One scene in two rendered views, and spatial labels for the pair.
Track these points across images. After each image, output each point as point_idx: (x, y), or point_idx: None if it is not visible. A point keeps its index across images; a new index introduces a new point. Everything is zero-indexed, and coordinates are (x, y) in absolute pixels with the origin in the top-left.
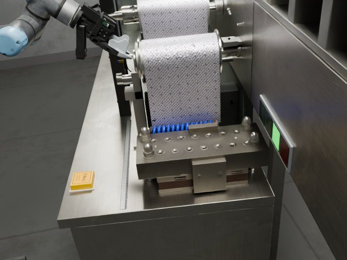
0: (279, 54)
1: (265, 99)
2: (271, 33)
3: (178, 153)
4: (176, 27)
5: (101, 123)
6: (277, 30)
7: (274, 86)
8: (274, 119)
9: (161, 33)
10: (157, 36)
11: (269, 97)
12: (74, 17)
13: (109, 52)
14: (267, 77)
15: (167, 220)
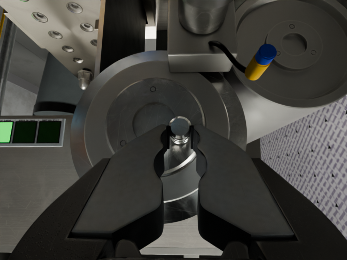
0: (3, 214)
1: (49, 147)
2: (29, 227)
3: (13, 1)
4: (293, 178)
5: None
6: (12, 236)
7: (18, 176)
8: (7, 146)
9: (316, 164)
10: (325, 156)
11: (33, 157)
12: None
13: (58, 198)
14: (43, 175)
15: None
